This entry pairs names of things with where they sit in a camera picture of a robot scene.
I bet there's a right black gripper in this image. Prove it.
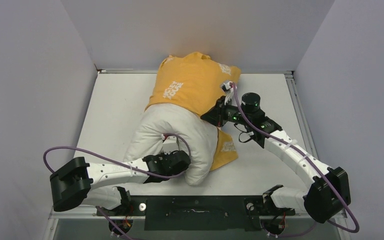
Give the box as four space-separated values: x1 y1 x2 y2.
200 95 251 128

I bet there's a white pillow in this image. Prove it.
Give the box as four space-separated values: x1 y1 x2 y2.
123 103 218 186

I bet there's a yellow and blue pillowcase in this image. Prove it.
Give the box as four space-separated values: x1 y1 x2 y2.
136 52 241 180

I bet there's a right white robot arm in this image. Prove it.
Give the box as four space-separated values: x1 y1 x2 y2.
201 92 351 223

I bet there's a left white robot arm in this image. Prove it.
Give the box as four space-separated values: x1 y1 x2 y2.
49 150 191 215

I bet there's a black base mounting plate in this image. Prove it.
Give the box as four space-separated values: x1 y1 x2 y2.
96 195 296 231

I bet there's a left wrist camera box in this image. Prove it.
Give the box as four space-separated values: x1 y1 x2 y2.
161 135 179 154

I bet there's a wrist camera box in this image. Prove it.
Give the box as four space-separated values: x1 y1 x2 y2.
220 80 236 105
161 135 179 154

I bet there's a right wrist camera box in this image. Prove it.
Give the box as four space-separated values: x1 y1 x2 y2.
220 80 236 105

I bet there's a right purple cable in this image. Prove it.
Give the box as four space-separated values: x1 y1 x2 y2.
230 82 361 239

